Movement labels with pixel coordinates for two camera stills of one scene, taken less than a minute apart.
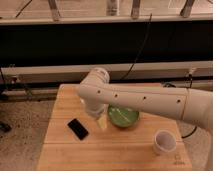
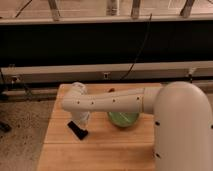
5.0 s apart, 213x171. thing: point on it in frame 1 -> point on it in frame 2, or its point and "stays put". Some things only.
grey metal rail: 177,71 stays put
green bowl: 124,117 stays put
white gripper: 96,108 -> 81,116
